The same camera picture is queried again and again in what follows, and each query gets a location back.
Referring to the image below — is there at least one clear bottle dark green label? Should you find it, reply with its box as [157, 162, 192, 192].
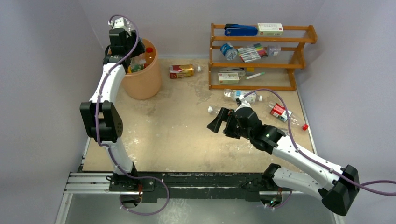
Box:
[207, 106, 221, 115]

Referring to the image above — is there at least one clear bottle blue label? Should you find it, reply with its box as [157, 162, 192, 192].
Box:
[134, 47, 155, 70]

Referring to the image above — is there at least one green tea bottle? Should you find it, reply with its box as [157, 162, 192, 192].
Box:
[127, 59, 146, 73]

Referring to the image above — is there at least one red white label bottle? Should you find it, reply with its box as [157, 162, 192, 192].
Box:
[267, 101, 309, 131]

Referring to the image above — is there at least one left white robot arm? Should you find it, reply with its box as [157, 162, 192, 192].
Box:
[79, 28, 140, 191]

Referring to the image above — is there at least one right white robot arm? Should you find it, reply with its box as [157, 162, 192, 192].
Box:
[207, 107, 360, 216]

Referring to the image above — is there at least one orange plastic bin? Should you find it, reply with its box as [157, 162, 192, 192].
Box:
[121, 38, 162, 100]

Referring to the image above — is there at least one white blue label bottle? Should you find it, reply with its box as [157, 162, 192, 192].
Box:
[224, 89, 263, 104]

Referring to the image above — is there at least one white stapler box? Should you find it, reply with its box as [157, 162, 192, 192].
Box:
[218, 72, 240, 84]

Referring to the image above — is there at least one grey stapler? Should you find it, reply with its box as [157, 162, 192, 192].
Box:
[219, 67, 246, 77]

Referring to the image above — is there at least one green white marker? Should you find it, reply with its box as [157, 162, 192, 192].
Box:
[246, 72, 265, 80]

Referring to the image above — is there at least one red gold tea bottle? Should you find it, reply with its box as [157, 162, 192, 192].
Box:
[169, 64, 202, 79]

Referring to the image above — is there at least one wooden shelf rack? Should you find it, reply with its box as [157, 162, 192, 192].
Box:
[208, 23, 318, 91]

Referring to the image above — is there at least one blue tape roll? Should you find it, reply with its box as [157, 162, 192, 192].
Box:
[220, 42, 238, 61]

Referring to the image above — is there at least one pack of coloured markers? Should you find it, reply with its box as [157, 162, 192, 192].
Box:
[237, 43, 268, 63]

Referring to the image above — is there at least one small clear jar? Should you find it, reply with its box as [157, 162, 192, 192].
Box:
[267, 45, 281, 57]

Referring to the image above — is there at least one blue stapler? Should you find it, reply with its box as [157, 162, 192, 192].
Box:
[224, 23, 258, 36]

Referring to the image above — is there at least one white red box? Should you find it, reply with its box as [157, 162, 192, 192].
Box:
[256, 23, 284, 37]

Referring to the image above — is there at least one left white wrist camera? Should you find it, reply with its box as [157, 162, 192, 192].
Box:
[108, 17, 131, 32]

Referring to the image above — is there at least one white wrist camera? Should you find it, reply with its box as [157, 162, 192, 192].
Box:
[235, 96, 251, 111]
[108, 17, 131, 32]

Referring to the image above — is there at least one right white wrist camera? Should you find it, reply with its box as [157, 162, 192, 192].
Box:
[235, 96, 251, 111]

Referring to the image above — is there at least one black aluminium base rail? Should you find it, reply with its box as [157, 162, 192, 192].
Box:
[63, 171, 336, 205]

